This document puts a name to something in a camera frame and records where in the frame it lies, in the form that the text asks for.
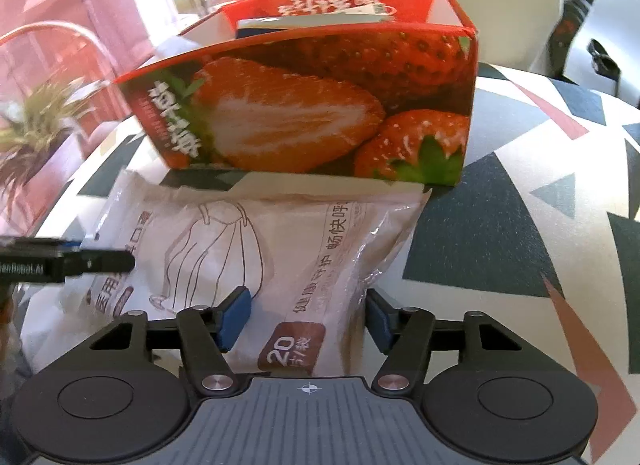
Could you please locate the red strawberry print box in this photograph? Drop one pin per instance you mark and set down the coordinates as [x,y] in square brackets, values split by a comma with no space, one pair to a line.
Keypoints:
[310,105]

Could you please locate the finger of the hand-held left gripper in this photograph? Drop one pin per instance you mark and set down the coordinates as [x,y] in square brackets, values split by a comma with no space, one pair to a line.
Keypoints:
[100,262]

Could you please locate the dark blue cotton pad packet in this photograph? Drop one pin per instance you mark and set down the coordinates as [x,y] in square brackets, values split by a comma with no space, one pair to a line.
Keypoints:
[310,25]

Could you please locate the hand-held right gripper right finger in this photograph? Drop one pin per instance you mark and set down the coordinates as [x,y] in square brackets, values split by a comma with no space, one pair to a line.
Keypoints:
[380,322]

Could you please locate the printed wall cloth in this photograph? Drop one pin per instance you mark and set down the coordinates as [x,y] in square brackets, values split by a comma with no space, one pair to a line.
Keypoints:
[75,70]

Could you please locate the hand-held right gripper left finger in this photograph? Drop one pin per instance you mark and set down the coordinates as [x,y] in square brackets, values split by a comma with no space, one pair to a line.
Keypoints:
[235,317]

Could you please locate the exercise bike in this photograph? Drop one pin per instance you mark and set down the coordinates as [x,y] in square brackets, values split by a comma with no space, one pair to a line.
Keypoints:
[565,35]

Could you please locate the white board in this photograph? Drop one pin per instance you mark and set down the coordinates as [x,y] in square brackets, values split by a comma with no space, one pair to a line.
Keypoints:
[615,15]

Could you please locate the white face mask packet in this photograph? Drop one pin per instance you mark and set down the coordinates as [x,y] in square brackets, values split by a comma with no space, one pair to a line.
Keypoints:
[300,255]

